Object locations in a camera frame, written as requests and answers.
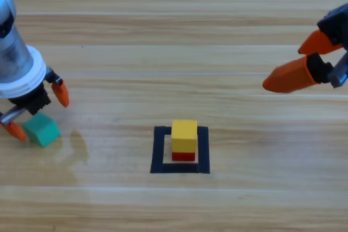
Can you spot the yellow wooden cube block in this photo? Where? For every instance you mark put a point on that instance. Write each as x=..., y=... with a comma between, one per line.
x=184, y=137

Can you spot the black tape square outline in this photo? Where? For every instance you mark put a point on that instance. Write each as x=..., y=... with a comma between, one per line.
x=179, y=168

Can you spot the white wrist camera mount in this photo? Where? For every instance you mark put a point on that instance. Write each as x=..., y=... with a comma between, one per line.
x=30, y=77

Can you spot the red wooden cube block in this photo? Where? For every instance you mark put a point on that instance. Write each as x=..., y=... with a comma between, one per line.
x=183, y=156

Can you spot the green wooden cube block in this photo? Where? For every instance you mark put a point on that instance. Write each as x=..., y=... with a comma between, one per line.
x=43, y=131

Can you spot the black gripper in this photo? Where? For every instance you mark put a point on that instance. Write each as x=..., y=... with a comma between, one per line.
x=337, y=25
x=36, y=101

